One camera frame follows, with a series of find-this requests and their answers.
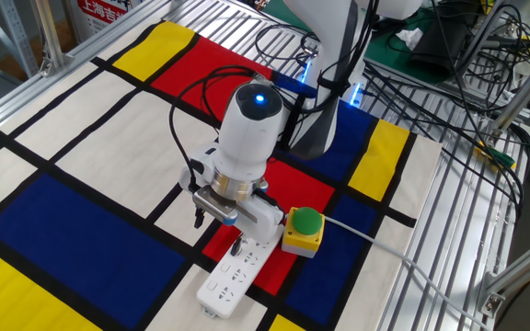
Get slanted aluminium post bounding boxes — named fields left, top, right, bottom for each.
left=488, top=43, right=530, bottom=139

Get grey power strip cable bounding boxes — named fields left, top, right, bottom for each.
left=323, top=214, right=491, bottom=331

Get green mat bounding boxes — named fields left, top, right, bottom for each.
left=262, top=0, right=491, bottom=86

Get aluminium post with bracket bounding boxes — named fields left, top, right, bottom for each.
left=32, top=0, right=66, bottom=77

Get aluminium strut with bracket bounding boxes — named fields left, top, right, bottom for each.
left=476, top=224, right=530, bottom=318

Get red white sign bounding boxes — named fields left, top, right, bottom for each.
left=69, top=0, right=144, bottom=36

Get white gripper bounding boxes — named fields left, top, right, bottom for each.
left=179, top=144, right=287, bottom=257

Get Mondrian pattern cloth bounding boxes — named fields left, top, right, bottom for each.
left=0, top=18, right=444, bottom=331

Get green button yellow box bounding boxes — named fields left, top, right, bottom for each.
left=281, top=206, right=327, bottom=259

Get green yellow connector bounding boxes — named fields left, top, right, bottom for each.
left=474, top=140, right=518, bottom=171

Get tangle of black cables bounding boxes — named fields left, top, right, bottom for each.
left=253, top=0, right=530, bottom=222

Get white crumpled tissue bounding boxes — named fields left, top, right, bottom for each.
left=394, top=27, right=425, bottom=51

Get grey metal stand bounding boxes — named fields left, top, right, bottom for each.
left=457, top=0, right=508, bottom=74

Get white power strip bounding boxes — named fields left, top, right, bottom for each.
left=195, top=227, right=284, bottom=320

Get grey perforated shelf post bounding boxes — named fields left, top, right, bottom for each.
left=0, top=0, right=40, bottom=79

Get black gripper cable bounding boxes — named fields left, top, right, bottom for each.
left=167, top=63, right=321, bottom=194

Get grey gripper camera blue end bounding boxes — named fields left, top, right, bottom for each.
left=192, top=186, right=241, bottom=226

